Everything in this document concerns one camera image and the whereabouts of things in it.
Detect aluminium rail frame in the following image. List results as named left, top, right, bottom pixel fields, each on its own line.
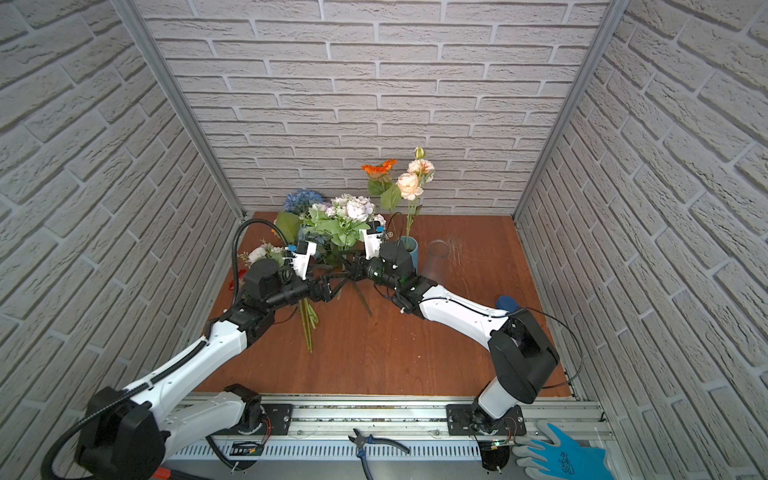
left=161, top=392, right=619, bottom=463

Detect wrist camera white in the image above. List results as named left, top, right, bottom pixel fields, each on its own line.
left=288, top=240, right=317, bottom=280
left=360, top=221, right=385, bottom=260

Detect clear ribbed glass vase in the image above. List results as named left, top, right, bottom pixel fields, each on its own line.
left=421, top=239, right=451, bottom=284

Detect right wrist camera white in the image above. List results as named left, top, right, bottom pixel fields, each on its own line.
left=360, top=221, right=385, bottom=260

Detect black handled pliers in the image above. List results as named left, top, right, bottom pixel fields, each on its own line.
left=348, top=428, right=412, bottom=480

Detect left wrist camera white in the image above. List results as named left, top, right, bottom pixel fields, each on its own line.
left=288, top=240, right=317, bottom=280

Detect black corrugated cable hose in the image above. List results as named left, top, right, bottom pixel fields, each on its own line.
left=40, top=218, right=289, bottom=480

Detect white pink flower bunch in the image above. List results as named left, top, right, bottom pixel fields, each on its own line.
left=229, top=242, right=333, bottom=351

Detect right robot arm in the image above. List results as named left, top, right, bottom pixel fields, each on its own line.
left=345, top=242, right=560, bottom=434

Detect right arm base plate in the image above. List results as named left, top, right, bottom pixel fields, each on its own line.
left=446, top=404, right=527, bottom=438

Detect teal ceramic vase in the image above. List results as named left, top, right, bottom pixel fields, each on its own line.
left=400, top=236, right=419, bottom=270

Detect white lilac flower bouquet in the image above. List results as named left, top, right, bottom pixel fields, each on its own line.
left=299, top=193, right=388, bottom=318

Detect blue spray bottle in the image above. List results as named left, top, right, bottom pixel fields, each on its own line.
left=496, top=295, right=520, bottom=313

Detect orange gerbera flower stem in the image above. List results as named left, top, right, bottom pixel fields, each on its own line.
left=361, top=159, right=402, bottom=212

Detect blue hydrangea flower stem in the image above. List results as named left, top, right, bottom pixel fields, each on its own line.
left=282, top=189, right=325, bottom=216

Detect blue work glove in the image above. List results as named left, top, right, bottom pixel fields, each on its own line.
left=511, top=421, right=614, bottom=480

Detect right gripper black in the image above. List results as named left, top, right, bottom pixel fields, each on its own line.
left=341, top=251, right=404, bottom=296

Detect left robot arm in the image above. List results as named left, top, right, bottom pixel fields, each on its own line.
left=64, top=258, right=337, bottom=479

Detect peach rose flower stem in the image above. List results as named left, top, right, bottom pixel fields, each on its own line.
left=397, top=147, right=435, bottom=237

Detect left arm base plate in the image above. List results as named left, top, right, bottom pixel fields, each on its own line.
left=221, top=403, right=295, bottom=436

